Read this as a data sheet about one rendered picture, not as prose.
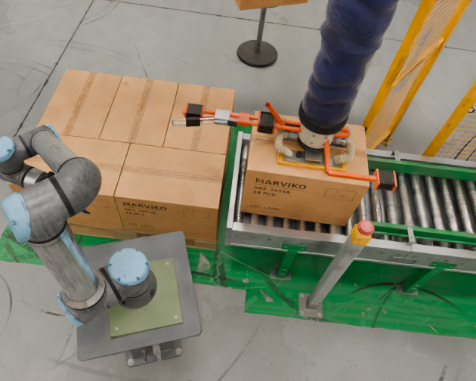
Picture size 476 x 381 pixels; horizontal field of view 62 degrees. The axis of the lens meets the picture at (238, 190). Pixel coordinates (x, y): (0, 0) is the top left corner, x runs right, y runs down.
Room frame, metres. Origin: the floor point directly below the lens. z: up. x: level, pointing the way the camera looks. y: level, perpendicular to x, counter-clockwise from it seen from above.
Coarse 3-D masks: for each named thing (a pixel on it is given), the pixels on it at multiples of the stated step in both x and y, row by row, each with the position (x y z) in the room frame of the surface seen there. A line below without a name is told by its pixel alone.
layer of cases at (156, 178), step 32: (64, 96) 1.87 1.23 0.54; (96, 96) 1.92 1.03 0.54; (128, 96) 1.96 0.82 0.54; (160, 96) 2.00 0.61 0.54; (192, 96) 2.04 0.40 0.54; (224, 96) 2.09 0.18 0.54; (64, 128) 1.60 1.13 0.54; (96, 128) 1.64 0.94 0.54; (128, 128) 1.68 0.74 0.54; (160, 128) 1.71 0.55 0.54; (192, 128) 1.75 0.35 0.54; (224, 128) 1.79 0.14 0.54; (32, 160) 1.33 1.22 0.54; (96, 160) 1.39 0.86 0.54; (128, 160) 1.42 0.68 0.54; (160, 160) 1.46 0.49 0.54; (192, 160) 1.49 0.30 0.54; (224, 160) 1.53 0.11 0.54; (128, 192) 1.20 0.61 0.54; (160, 192) 1.23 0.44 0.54; (192, 192) 1.26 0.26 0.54; (96, 224) 1.16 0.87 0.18; (128, 224) 1.16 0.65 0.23; (160, 224) 1.17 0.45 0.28; (192, 224) 1.17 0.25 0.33
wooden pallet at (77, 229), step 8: (72, 224) 1.15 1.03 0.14; (80, 232) 1.16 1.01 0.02; (88, 232) 1.17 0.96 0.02; (96, 232) 1.17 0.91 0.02; (104, 232) 1.18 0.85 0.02; (112, 232) 1.19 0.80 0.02; (120, 232) 1.16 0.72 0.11; (128, 232) 1.16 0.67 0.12; (136, 232) 1.16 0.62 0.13; (144, 232) 1.16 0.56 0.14; (192, 240) 1.21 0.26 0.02; (200, 240) 1.17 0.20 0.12; (208, 240) 1.17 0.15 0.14; (216, 240) 1.18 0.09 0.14; (200, 248) 1.17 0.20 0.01; (208, 248) 1.17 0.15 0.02
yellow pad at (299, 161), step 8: (296, 152) 1.30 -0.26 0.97; (304, 152) 1.31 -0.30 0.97; (280, 160) 1.24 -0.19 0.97; (288, 160) 1.24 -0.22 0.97; (296, 160) 1.25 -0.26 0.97; (304, 160) 1.25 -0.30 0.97; (312, 168) 1.23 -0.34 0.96; (320, 168) 1.23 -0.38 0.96; (336, 168) 1.24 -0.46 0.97; (344, 168) 1.25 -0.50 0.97
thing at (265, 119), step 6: (258, 114) 1.39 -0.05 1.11; (264, 114) 1.40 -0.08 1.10; (270, 114) 1.41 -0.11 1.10; (258, 120) 1.35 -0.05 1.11; (264, 120) 1.36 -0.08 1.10; (270, 120) 1.37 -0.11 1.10; (258, 126) 1.33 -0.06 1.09; (264, 126) 1.32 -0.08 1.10; (270, 126) 1.32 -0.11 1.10; (264, 132) 1.32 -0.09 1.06; (270, 132) 1.32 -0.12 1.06
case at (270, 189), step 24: (264, 144) 1.34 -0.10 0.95; (288, 144) 1.36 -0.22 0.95; (360, 144) 1.43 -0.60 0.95; (264, 168) 1.19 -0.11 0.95; (288, 168) 1.21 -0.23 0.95; (360, 168) 1.28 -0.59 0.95; (264, 192) 1.17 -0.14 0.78; (288, 192) 1.17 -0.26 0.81; (312, 192) 1.17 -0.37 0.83; (336, 192) 1.17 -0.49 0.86; (360, 192) 1.17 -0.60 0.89; (288, 216) 1.17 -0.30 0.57; (312, 216) 1.17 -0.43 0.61; (336, 216) 1.17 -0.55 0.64
